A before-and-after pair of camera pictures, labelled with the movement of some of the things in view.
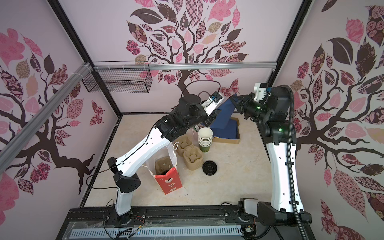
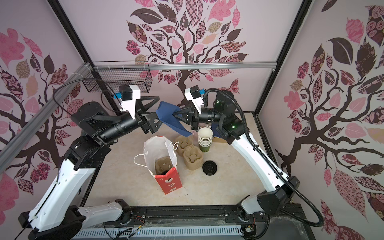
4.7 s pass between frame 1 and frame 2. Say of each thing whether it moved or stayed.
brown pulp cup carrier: stayed
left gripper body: moved
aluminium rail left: stayed
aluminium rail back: stayed
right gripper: moved
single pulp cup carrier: stayed
